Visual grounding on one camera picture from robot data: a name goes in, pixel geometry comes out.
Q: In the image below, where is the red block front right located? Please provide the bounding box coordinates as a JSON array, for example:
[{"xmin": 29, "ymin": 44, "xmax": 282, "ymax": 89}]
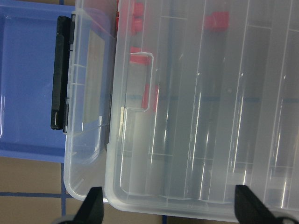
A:
[{"xmin": 115, "ymin": 1, "xmax": 144, "ymax": 35}]

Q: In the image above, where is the red block middle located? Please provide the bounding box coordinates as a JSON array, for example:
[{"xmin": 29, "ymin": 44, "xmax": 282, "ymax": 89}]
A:
[{"xmin": 129, "ymin": 47, "xmax": 151, "ymax": 66}]

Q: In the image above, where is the red block upper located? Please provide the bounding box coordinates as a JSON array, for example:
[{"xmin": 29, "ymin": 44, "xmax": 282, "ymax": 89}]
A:
[{"xmin": 141, "ymin": 84, "xmax": 159, "ymax": 112}]

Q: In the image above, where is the blue plastic tray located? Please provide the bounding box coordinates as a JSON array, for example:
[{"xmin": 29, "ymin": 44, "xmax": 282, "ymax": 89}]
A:
[{"xmin": 0, "ymin": 0, "xmax": 74, "ymax": 163}]

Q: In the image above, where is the clear plastic box lid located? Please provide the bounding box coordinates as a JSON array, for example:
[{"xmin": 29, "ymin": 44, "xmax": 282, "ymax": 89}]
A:
[{"xmin": 105, "ymin": 0, "xmax": 299, "ymax": 222}]

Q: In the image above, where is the clear plastic storage box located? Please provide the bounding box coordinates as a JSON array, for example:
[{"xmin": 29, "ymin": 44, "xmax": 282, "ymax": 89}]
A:
[{"xmin": 64, "ymin": 0, "xmax": 118, "ymax": 200}]

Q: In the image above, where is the black box latch handle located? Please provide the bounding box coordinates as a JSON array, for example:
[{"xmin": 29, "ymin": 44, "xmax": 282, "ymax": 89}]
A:
[{"xmin": 50, "ymin": 14, "xmax": 75, "ymax": 132}]

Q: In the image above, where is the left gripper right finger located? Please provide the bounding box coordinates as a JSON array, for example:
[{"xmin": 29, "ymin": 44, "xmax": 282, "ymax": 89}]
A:
[{"xmin": 234, "ymin": 185, "xmax": 280, "ymax": 224}]

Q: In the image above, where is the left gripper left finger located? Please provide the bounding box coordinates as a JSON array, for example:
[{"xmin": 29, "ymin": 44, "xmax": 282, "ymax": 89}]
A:
[{"xmin": 73, "ymin": 187, "xmax": 104, "ymax": 224}]

